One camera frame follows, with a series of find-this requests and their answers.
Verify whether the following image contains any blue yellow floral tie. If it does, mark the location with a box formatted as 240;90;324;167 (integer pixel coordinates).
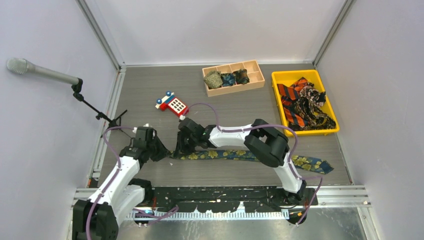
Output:
169;150;334;175

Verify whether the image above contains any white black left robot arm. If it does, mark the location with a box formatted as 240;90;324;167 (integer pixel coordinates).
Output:
71;124;170;240

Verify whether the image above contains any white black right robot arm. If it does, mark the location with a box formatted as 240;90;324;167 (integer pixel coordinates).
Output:
172;118;307;205

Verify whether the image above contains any black microphone stand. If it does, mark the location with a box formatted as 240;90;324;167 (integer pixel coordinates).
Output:
71;78;128;128

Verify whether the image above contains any red white toy brick block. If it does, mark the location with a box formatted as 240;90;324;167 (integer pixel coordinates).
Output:
155;91;189;120

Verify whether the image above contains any olive green rolled tie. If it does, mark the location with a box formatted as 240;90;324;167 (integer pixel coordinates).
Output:
203;70;223;89

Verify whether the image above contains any blue rolled tie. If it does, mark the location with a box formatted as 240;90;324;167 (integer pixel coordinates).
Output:
220;73;236;87

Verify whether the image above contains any dark brown rolled tie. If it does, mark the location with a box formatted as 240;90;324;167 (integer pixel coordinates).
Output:
232;68;250;85

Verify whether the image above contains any wooden divided tray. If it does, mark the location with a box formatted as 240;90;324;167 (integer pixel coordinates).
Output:
202;60;265;97

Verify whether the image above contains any orange navy striped tie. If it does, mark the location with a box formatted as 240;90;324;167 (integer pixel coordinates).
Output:
277;77;309;128

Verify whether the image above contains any yellow plastic bin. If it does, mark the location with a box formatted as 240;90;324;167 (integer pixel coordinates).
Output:
271;69;340;136

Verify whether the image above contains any black floral patterned tie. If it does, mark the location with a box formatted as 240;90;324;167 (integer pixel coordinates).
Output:
289;82;337;131

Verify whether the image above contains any silver microphone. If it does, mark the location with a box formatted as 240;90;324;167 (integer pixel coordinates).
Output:
6;58;82;85

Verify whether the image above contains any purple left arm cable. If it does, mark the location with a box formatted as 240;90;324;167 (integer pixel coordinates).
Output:
85;125;181;240

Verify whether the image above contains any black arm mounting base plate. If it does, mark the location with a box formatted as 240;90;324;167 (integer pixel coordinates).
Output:
122;185;319;226

